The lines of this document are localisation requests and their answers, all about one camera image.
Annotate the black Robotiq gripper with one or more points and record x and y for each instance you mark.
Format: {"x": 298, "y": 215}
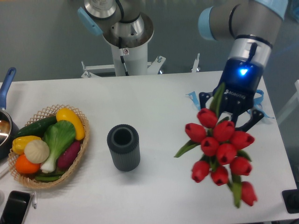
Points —
{"x": 241, "y": 80}

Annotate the red tulip bouquet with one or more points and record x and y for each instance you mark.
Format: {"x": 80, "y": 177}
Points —
{"x": 222, "y": 145}

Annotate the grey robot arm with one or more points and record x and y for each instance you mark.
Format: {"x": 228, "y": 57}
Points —
{"x": 253, "y": 24}

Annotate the dark grey ribbed vase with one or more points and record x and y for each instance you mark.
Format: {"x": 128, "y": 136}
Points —
{"x": 123, "y": 144}

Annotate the blue tangled ribbon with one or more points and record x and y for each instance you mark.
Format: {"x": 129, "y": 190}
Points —
{"x": 258, "y": 103}

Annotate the blue curved tape strip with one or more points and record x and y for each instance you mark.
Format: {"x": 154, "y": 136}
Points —
{"x": 193, "y": 97}

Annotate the black device at edge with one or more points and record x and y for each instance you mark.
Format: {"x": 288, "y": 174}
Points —
{"x": 291, "y": 200}

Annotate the yellow squash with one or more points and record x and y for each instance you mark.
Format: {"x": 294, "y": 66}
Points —
{"x": 69, "y": 115}

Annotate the green bok choy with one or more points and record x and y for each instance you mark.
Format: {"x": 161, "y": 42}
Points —
{"x": 58, "y": 137}

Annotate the purple sweet potato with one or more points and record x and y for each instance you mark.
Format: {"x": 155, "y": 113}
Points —
{"x": 69, "y": 156}

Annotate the green cucumber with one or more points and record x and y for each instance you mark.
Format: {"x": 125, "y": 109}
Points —
{"x": 37, "y": 128}

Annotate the green pea pods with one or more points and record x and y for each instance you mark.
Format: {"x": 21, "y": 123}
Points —
{"x": 51, "y": 177}

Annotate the yellow bell pepper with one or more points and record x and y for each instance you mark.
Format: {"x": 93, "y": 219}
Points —
{"x": 20, "y": 143}

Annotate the orange fruit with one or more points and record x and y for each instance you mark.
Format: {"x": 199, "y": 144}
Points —
{"x": 24, "y": 166}

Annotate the small clear pen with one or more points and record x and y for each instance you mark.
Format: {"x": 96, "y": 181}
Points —
{"x": 34, "y": 200}

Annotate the black smartphone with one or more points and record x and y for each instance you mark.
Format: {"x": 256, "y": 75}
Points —
{"x": 16, "y": 207}

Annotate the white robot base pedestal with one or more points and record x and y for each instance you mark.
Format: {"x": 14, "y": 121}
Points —
{"x": 129, "y": 45}

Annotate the blue handled saucepan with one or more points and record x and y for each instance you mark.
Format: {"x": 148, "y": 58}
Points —
{"x": 8, "y": 129}

